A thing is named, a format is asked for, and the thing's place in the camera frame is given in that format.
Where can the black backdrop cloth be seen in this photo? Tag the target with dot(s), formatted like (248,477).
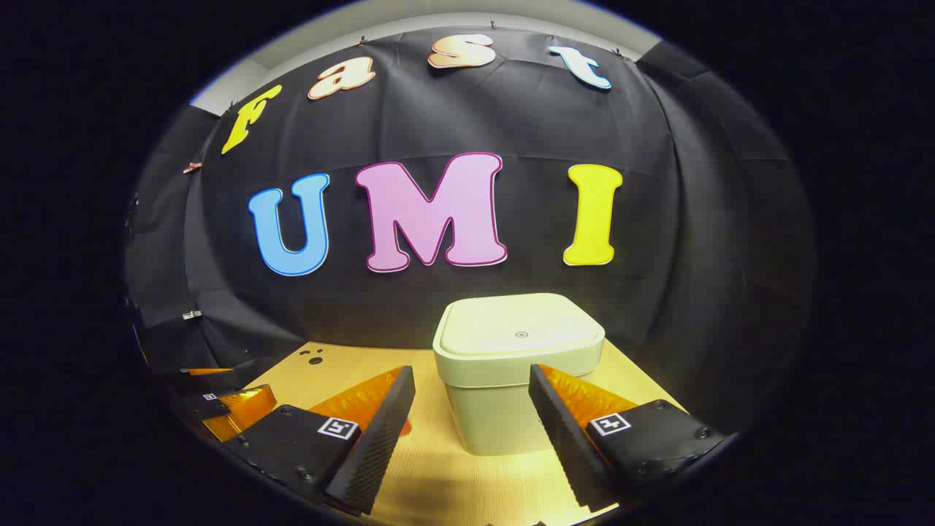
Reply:
(511,117)

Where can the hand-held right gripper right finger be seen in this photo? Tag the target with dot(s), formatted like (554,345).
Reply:
(562,438)

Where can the green desktop garbage bin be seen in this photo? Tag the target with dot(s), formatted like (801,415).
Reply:
(497,409)

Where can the wooden desktop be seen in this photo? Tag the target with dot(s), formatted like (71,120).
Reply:
(438,467)

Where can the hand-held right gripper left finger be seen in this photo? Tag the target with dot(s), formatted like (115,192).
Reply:
(380,446)

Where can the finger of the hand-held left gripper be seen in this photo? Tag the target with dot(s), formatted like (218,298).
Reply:
(241,409)

